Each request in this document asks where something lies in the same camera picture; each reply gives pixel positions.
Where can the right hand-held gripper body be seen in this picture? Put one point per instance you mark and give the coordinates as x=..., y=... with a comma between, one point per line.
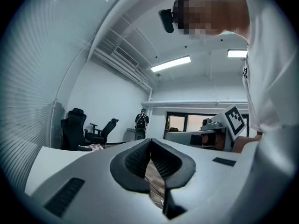
x=233, y=122

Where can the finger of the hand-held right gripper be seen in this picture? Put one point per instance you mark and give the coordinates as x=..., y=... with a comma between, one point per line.
x=180, y=136

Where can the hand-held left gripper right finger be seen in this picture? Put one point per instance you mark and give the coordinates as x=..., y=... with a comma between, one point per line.
x=210, y=183

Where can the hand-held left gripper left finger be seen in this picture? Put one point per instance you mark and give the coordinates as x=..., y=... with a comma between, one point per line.
x=93, y=190

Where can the person's right forearm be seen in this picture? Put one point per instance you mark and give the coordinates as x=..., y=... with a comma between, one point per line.
x=245, y=143

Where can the person's right hand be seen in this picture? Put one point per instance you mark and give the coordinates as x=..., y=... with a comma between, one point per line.
x=219, y=141

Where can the dark framed window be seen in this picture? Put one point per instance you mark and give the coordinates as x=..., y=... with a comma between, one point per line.
x=194, y=121

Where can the pink checkered cloth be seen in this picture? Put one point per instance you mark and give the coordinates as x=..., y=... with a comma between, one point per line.
x=93, y=147

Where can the black office chair with armrests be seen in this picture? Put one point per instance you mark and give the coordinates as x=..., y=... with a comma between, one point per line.
x=105, y=132

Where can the black high-back office chair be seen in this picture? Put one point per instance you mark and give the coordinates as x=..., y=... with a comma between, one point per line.
x=73, y=129

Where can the white ceiling light panel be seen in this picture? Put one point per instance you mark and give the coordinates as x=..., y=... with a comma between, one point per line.
x=170, y=63
x=237, y=53

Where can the person's white shirt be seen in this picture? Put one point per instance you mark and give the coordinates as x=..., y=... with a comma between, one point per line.
x=268, y=55

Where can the white ceiling pipes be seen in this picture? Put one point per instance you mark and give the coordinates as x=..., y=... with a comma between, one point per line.
x=130, y=73

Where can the white ceiling air vent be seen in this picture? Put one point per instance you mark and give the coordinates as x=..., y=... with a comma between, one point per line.
x=126, y=56

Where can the person's head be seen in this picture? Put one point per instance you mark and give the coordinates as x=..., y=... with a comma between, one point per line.
x=210, y=10

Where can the white horizontal wall pipe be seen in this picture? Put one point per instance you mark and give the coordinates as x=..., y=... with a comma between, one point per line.
x=187, y=102

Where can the black head-worn camera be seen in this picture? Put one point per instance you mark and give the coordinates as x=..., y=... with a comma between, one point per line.
x=166, y=20

